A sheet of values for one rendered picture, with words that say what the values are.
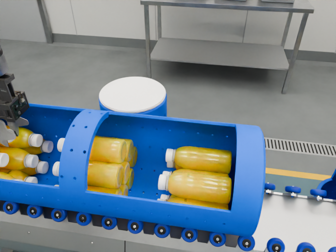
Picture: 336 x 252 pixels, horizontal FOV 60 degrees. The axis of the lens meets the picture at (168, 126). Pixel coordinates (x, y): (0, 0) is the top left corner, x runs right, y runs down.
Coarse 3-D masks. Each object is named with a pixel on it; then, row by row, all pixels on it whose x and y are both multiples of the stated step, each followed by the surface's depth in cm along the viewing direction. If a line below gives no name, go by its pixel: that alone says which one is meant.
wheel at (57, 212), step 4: (56, 208) 83; (52, 212) 83; (56, 212) 83; (60, 212) 82; (64, 212) 82; (52, 216) 83; (56, 216) 83; (60, 216) 82; (64, 216) 82; (56, 220) 83; (60, 220) 82
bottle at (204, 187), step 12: (168, 180) 73; (180, 180) 72; (192, 180) 71; (204, 180) 71; (216, 180) 71; (228, 180) 71; (180, 192) 71; (192, 192) 71; (204, 192) 70; (216, 192) 70; (228, 192) 70
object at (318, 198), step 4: (264, 192) 93; (268, 192) 90; (272, 192) 91; (276, 192) 93; (292, 192) 90; (292, 196) 89; (296, 196) 92; (300, 196) 92; (304, 196) 92; (308, 196) 91; (312, 196) 89; (316, 196) 89; (328, 200) 91; (332, 200) 90
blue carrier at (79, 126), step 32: (32, 128) 98; (64, 128) 95; (96, 128) 72; (128, 128) 91; (160, 128) 88; (192, 128) 85; (224, 128) 82; (256, 128) 72; (64, 160) 68; (160, 160) 93; (256, 160) 64; (0, 192) 74; (32, 192) 72; (64, 192) 70; (96, 192) 69; (128, 192) 90; (160, 192) 90; (256, 192) 62; (192, 224) 69; (224, 224) 67; (256, 224) 65
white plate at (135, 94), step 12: (108, 84) 126; (120, 84) 126; (132, 84) 126; (144, 84) 126; (156, 84) 126; (108, 96) 119; (120, 96) 119; (132, 96) 119; (144, 96) 119; (156, 96) 119; (108, 108) 113; (120, 108) 112; (132, 108) 112; (144, 108) 112
